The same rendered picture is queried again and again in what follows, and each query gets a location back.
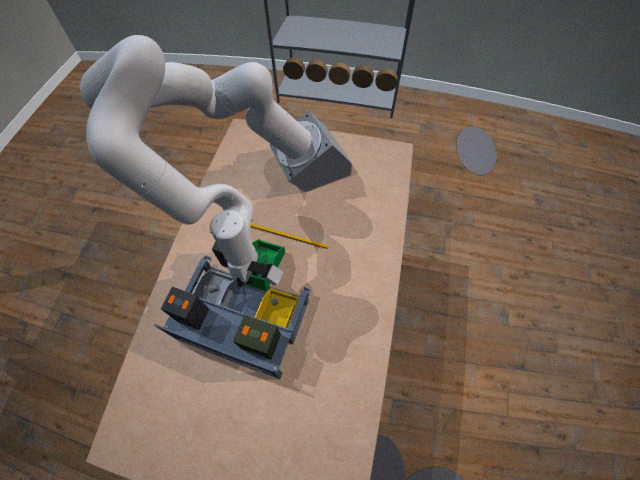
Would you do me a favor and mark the dark blue metal shelf rack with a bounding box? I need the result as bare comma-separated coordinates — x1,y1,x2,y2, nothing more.
154,255,311,379

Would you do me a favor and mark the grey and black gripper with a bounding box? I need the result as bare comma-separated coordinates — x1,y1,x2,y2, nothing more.
228,249,258,287

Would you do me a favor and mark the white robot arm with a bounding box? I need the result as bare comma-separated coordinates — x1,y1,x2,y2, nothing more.
80,35,321,266

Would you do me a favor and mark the yellow open bin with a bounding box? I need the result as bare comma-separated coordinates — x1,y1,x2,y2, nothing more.
255,288,299,328

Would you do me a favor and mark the green bin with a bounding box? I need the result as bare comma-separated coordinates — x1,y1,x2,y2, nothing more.
244,239,285,292

